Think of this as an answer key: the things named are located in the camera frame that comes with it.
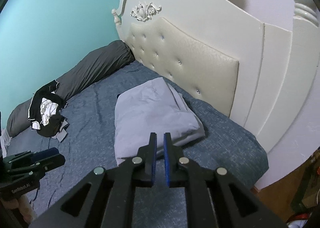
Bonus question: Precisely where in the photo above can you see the grey and black jacket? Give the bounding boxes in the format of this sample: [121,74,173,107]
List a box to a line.
[114,77,205,164]

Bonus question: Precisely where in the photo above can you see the black and white clothes pile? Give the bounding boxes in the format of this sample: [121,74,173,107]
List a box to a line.
[28,79,67,138]

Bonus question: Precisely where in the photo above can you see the person's left hand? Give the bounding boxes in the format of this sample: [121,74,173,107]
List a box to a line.
[1,195,36,224]

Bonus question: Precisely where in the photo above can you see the grey sweatpants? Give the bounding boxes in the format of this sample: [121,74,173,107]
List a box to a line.
[52,120,69,143]

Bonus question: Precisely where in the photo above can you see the light grey pillow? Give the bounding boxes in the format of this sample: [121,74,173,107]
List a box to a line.
[1,132,11,154]

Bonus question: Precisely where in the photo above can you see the dark grey long pillow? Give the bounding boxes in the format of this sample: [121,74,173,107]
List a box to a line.
[7,40,135,138]

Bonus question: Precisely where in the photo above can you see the cream tufted headboard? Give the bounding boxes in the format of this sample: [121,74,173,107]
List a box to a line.
[112,0,319,152]

